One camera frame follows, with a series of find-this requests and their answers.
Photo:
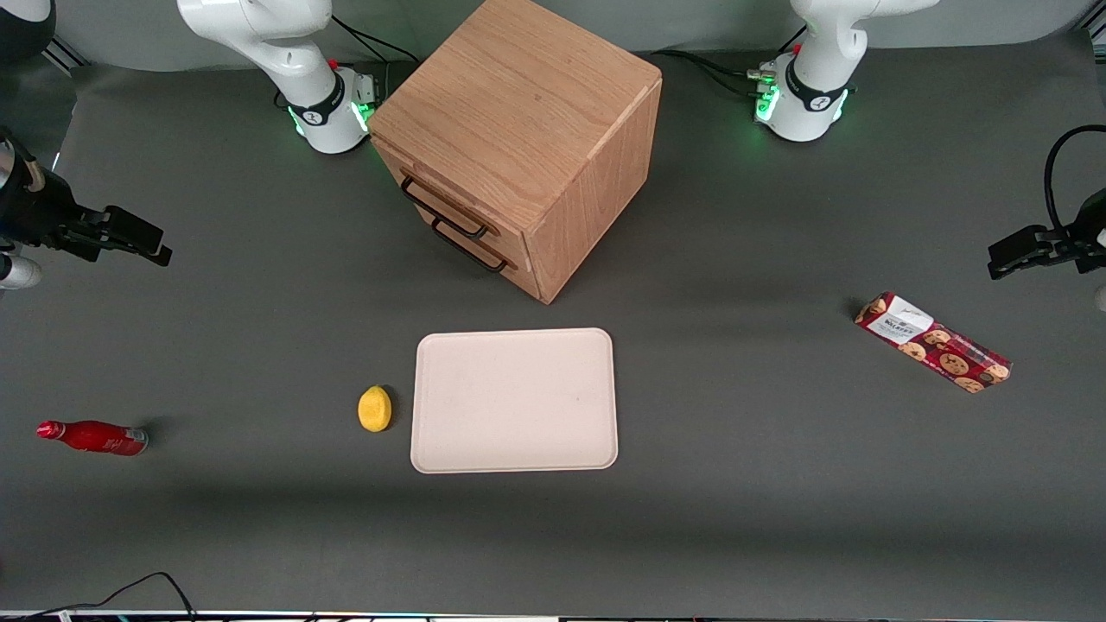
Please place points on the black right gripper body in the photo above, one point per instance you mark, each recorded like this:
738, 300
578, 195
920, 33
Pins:
33, 210

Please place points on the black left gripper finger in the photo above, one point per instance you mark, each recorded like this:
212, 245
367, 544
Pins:
1020, 244
1015, 267

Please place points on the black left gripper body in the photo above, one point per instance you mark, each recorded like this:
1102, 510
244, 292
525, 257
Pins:
1090, 226

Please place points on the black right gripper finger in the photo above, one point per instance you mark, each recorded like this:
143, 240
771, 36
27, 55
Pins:
143, 254
134, 231

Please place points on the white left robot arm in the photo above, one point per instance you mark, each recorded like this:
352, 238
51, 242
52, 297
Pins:
812, 95

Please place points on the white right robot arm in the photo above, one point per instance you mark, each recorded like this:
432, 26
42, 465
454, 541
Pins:
311, 104

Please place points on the wooden drawer cabinet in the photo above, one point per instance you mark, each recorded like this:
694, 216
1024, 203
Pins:
527, 112

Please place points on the red cookie box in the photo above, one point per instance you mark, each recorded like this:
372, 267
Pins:
937, 343

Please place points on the red bottle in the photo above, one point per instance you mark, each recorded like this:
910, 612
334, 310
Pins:
95, 437

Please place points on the yellow lemon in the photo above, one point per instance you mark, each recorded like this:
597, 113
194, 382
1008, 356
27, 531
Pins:
374, 409

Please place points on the beige rectangular tray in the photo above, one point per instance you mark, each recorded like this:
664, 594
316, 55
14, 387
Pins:
514, 400

